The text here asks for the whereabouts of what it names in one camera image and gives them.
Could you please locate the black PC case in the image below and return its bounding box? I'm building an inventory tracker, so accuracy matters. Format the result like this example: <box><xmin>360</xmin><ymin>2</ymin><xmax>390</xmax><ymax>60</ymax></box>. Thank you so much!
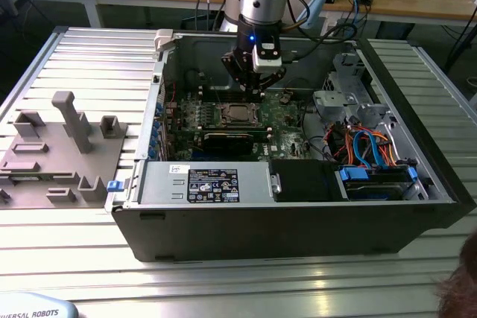
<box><xmin>105</xmin><ymin>28</ymin><xmax>477</xmax><ymax>264</ymax></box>

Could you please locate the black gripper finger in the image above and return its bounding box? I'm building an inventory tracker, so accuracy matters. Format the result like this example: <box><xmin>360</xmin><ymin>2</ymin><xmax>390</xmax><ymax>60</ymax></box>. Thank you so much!
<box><xmin>254</xmin><ymin>67</ymin><xmax>288</xmax><ymax>93</ymax></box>
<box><xmin>221</xmin><ymin>50</ymin><xmax>259</xmax><ymax>93</ymax></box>

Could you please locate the hard disk blue carrier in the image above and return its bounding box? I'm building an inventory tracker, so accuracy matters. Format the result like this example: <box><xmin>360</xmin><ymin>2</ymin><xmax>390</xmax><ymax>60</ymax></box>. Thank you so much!
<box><xmin>334</xmin><ymin>165</ymin><xmax>418</xmax><ymax>203</ymax></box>

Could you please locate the metal socket cover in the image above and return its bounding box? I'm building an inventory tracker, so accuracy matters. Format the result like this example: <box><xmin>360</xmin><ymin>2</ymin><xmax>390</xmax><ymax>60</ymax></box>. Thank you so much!
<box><xmin>218</xmin><ymin>101</ymin><xmax>262</xmax><ymax>127</ymax></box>

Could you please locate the metal locking lever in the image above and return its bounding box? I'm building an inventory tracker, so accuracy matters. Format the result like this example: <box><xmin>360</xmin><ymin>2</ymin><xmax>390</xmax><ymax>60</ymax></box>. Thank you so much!
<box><xmin>209</xmin><ymin>77</ymin><xmax>225</xmax><ymax>109</ymax></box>

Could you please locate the brown-haired person's head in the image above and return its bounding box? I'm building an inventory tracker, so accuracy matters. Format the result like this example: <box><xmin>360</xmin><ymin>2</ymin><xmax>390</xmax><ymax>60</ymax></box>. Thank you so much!
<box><xmin>433</xmin><ymin>230</ymin><xmax>477</xmax><ymax>318</ymax></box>

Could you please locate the blue flat data cable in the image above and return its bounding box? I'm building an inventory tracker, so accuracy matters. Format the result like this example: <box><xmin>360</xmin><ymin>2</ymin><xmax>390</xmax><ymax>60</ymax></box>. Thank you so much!
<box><xmin>351</xmin><ymin>128</ymin><xmax>372</xmax><ymax>169</ymax></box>
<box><xmin>363</xmin><ymin>130</ymin><xmax>387</xmax><ymax>169</ymax></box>

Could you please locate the green motherboard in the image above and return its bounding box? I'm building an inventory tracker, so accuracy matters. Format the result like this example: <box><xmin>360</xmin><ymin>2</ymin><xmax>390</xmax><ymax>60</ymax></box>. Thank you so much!
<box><xmin>165</xmin><ymin>88</ymin><xmax>320</xmax><ymax>165</ymax></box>

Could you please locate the silver metal drive cage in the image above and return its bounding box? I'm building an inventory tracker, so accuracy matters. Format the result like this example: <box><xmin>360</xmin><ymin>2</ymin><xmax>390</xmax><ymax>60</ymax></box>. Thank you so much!
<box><xmin>312</xmin><ymin>51</ymin><xmax>398</xmax><ymax>136</ymax></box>

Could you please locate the grey parts rack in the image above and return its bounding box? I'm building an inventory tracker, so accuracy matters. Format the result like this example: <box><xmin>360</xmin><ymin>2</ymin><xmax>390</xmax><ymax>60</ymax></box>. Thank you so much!
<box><xmin>0</xmin><ymin>90</ymin><xmax>130</xmax><ymax>210</ymax></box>

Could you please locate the silver green CPU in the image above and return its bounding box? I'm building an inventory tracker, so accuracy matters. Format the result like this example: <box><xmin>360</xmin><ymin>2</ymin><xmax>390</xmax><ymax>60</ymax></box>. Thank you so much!
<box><xmin>227</xmin><ymin>104</ymin><xmax>251</xmax><ymax>122</ymax></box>

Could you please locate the grey power supply unit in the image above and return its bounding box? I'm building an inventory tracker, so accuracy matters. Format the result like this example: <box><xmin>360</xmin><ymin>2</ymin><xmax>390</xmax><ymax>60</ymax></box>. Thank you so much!
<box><xmin>136</xmin><ymin>160</ymin><xmax>276</xmax><ymax>206</ymax></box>

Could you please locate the black graphics card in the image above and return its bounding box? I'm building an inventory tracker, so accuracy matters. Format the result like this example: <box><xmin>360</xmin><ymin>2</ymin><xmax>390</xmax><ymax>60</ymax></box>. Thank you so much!
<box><xmin>169</xmin><ymin>127</ymin><xmax>273</xmax><ymax>157</ymax></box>

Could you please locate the black plastic shroud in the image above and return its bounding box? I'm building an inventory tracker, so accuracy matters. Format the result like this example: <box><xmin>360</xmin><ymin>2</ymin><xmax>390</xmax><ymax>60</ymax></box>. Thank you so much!
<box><xmin>268</xmin><ymin>159</ymin><xmax>339</xmax><ymax>203</ymax></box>

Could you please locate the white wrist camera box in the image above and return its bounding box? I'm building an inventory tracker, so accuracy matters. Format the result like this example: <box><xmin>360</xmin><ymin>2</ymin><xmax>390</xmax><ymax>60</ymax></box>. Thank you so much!
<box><xmin>252</xmin><ymin>42</ymin><xmax>283</xmax><ymax>73</ymax></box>

